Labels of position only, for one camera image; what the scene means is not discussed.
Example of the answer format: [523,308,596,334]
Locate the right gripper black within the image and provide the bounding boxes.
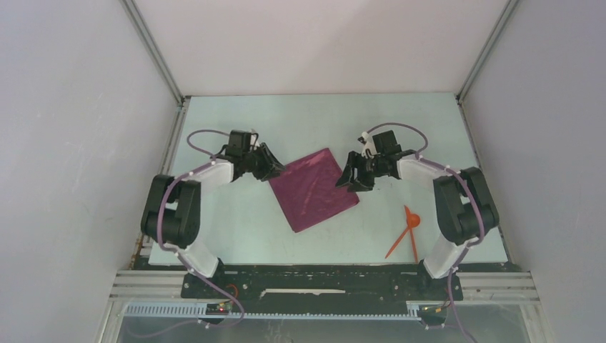
[334,150,385,193]

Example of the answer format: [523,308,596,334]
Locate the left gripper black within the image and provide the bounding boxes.
[242,143,286,182]

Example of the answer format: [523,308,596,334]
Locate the magenta cloth napkin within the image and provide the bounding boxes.
[269,148,359,233]

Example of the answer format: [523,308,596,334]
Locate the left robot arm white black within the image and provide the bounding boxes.
[140,130,286,298]

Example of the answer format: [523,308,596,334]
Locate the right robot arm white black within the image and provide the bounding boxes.
[336,130,500,299]

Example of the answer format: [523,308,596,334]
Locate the orange plastic knife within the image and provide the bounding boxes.
[384,205,413,259]

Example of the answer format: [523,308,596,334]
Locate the orange plastic spoon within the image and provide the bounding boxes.
[407,212,421,263]

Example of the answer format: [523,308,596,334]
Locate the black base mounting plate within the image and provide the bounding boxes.
[180,264,463,316]

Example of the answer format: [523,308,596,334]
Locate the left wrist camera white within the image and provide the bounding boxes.
[250,129,259,151]

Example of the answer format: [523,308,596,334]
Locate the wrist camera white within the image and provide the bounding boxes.
[250,129,259,151]
[358,131,377,159]

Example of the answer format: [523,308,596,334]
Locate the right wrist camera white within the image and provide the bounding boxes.
[358,131,377,159]

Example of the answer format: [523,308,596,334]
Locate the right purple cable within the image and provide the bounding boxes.
[362,122,486,343]

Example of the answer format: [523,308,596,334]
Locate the left corner aluminium post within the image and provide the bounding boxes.
[118,0,190,107]

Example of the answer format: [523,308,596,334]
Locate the corner aluminium post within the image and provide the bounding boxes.
[456,0,521,104]
[118,0,190,107]

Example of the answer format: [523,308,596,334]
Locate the aluminium frame rail front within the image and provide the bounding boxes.
[110,271,539,320]

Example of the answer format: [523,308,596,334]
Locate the right corner aluminium post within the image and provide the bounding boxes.
[456,0,521,104]

